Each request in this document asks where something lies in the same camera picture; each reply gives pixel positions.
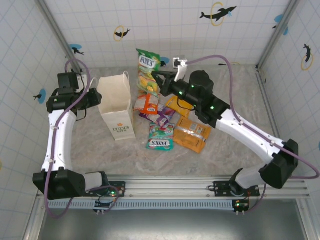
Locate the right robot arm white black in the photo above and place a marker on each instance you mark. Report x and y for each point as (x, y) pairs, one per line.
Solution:
(250, 135)

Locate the blue oval fish sticker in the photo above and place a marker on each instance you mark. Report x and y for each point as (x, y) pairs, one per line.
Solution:
(41, 96)
(165, 61)

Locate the blue oval shark sticker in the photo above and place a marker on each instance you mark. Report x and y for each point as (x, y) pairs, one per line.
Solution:
(76, 48)

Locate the teal Fox's candy bag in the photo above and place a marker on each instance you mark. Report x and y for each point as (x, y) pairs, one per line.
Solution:
(160, 137)

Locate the grey metal panel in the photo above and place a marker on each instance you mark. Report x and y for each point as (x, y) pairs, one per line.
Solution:
(175, 225)

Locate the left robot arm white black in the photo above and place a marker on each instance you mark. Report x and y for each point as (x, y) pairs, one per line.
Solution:
(58, 140)

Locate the aluminium frame post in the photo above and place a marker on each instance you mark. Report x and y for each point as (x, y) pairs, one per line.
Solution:
(58, 35)
(278, 32)

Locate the orange Fox's candy bag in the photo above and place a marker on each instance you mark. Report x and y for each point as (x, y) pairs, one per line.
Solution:
(147, 103)

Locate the aluminium table edge rail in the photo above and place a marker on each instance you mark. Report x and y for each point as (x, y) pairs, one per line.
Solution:
(267, 100)

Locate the blue whale sticker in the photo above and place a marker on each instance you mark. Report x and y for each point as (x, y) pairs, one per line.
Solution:
(279, 18)

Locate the large green Fox's candy bag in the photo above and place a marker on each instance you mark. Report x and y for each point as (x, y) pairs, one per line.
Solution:
(147, 62)

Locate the large orange-yellow snack packet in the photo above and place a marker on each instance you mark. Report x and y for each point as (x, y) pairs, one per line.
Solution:
(190, 135)

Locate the small yellow snack packet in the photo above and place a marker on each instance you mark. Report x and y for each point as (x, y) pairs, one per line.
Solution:
(175, 105)

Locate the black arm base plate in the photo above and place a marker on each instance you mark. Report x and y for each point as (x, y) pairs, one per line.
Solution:
(117, 188)
(222, 188)

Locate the purple Fox's candy bag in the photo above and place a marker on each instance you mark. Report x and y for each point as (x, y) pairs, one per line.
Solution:
(161, 115)

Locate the aluminium mounting rail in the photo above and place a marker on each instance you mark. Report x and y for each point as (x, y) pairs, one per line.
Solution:
(170, 186)

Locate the small circuit board green light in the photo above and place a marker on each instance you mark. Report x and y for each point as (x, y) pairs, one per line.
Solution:
(240, 205)

